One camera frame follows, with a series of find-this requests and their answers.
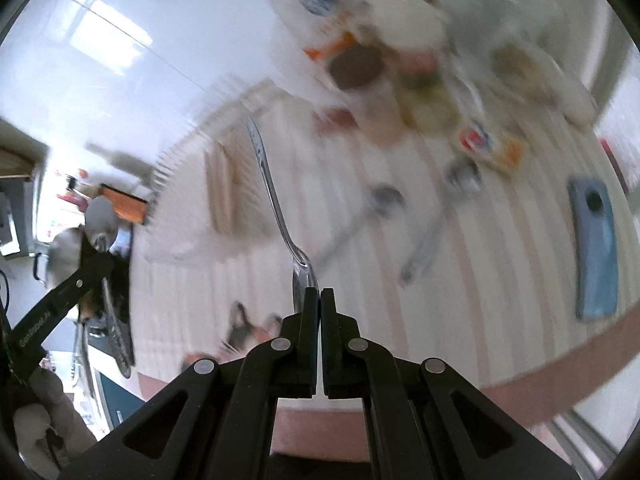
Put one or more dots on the brown-lidded plastic jar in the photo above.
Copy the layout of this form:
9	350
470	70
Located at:
356	67

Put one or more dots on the person's left hand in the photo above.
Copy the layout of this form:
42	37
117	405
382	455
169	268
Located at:
35	425

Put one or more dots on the colourful cartoon sticker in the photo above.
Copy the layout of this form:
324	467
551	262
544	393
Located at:
70	190

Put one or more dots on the range hood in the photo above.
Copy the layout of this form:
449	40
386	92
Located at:
17	200

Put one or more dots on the group of wooden chopsticks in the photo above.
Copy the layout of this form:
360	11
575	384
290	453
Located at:
222	185

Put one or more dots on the steel wok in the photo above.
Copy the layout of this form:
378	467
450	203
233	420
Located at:
67	255

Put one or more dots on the striped cat-print tablecloth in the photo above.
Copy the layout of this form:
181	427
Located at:
500	310

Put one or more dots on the metal spoon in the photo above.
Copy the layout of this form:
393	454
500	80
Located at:
272	195
385	199
102	220
465	177

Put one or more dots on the clear plastic bag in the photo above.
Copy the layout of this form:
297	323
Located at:
525	70

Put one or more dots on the small orange and white packet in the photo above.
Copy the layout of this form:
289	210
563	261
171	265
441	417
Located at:
480	139

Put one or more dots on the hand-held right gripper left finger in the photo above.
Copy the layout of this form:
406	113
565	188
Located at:
305	340

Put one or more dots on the clear plastic container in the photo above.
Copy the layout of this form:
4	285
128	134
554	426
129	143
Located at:
185	200

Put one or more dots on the white and orange salt bag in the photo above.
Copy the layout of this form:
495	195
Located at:
312	15

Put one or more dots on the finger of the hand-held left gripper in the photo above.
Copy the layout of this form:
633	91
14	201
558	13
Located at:
85	277

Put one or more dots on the blue smartphone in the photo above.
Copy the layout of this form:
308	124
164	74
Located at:
595	250

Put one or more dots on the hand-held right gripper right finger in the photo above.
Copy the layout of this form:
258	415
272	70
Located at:
332	340

